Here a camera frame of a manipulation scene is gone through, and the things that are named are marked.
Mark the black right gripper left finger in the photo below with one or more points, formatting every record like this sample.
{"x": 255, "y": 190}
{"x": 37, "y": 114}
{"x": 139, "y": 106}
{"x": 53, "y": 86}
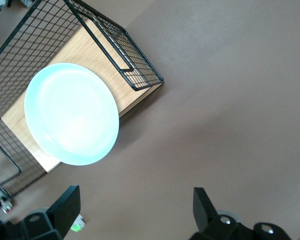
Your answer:
{"x": 67, "y": 210}

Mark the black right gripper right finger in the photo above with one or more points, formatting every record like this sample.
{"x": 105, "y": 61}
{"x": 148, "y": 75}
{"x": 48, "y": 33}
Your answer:
{"x": 202, "y": 210}

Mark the light blue round plate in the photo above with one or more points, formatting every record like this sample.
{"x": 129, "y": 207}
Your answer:
{"x": 71, "y": 113}

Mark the green push button switch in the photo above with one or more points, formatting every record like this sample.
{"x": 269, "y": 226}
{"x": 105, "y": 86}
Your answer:
{"x": 77, "y": 223}

